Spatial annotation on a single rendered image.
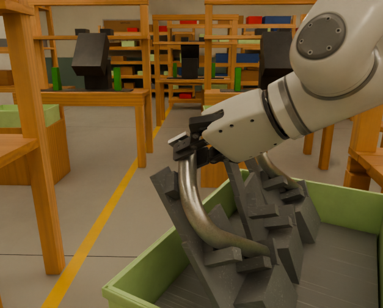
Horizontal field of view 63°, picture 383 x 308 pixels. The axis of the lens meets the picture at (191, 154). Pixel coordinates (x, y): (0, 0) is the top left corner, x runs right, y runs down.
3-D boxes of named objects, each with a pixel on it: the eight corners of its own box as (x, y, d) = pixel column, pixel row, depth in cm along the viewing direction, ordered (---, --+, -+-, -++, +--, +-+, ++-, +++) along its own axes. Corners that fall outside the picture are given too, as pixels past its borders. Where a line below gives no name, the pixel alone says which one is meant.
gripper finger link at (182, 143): (208, 130, 49) (176, 146, 52) (195, 120, 46) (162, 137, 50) (209, 146, 47) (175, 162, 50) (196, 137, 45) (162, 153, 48)
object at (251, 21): (288, 110, 781) (297, 13, 714) (168, 109, 790) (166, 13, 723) (283, 106, 833) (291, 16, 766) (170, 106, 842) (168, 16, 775)
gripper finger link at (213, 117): (247, 115, 44) (231, 138, 49) (195, 104, 42) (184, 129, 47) (248, 121, 44) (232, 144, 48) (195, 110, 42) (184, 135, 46)
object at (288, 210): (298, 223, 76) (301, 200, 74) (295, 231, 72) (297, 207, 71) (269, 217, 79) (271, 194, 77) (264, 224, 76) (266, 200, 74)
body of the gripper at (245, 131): (294, 110, 48) (232, 138, 54) (262, 69, 41) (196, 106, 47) (305, 150, 44) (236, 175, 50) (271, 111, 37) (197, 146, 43)
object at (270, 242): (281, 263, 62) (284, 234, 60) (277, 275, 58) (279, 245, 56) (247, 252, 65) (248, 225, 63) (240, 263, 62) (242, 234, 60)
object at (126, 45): (194, 97, 1017) (195, 24, 950) (103, 97, 1026) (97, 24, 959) (195, 95, 1069) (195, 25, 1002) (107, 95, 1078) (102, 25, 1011)
